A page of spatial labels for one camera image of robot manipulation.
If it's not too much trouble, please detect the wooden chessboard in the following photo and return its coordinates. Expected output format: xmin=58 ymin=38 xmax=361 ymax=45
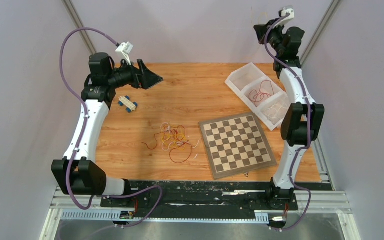
xmin=198 ymin=112 xmax=277 ymax=180

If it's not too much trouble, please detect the slotted cable duct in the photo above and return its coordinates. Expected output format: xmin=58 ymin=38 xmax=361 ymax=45
xmin=61 ymin=208 xmax=270 ymax=225

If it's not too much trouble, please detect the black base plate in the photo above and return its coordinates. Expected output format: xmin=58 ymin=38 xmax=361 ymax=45
xmin=100 ymin=180 xmax=298 ymax=220

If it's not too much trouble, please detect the white blue toy car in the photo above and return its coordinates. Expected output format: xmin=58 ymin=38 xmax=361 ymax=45
xmin=118 ymin=95 xmax=138 ymax=113

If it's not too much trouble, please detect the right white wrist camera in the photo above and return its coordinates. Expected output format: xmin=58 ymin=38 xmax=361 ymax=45
xmin=279 ymin=6 xmax=295 ymax=26

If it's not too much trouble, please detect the yellow thin cable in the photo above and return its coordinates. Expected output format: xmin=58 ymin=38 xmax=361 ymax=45
xmin=250 ymin=8 xmax=271 ymax=27
xmin=160 ymin=125 xmax=190 ymax=150

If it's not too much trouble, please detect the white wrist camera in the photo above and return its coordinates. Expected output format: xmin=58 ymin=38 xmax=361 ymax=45
xmin=115 ymin=41 xmax=134 ymax=66
xmin=279 ymin=6 xmax=295 ymax=26

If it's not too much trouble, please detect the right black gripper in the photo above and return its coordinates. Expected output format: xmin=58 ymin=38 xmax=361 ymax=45
xmin=254 ymin=18 xmax=286 ymax=56

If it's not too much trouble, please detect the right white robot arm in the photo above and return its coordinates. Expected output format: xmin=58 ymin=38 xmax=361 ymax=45
xmin=253 ymin=18 xmax=325 ymax=210

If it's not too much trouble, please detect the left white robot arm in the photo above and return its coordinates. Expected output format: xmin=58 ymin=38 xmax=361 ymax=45
xmin=51 ymin=52 xmax=163 ymax=207

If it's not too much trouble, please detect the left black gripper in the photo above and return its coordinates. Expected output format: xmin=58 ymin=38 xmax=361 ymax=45
xmin=107 ymin=58 xmax=163 ymax=90

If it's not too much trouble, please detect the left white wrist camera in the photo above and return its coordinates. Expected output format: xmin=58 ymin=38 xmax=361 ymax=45
xmin=115 ymin=41 xmax=134 ymax=66

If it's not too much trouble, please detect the white three-compartment tray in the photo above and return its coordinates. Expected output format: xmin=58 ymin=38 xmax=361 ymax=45
xmin=225 ymin=63 xmax=290 ymax=131

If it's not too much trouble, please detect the red thin cable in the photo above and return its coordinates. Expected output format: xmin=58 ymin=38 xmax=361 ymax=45
xmin=140 ymin=124 xmax=194 ymax=165
xmin=247 ymin=79 xmax=276 ymax=108

